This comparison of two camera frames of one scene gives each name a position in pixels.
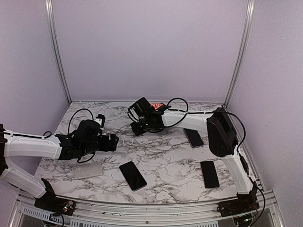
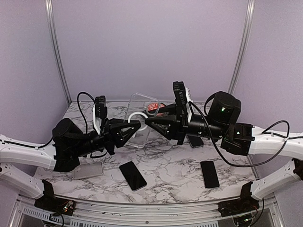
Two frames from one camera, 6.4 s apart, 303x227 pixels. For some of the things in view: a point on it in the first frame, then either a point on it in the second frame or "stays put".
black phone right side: (209, 175) stays put
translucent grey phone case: (88, 170) stays put
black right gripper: (131, 125) to (171, 133)
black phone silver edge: (132, 176) stays put
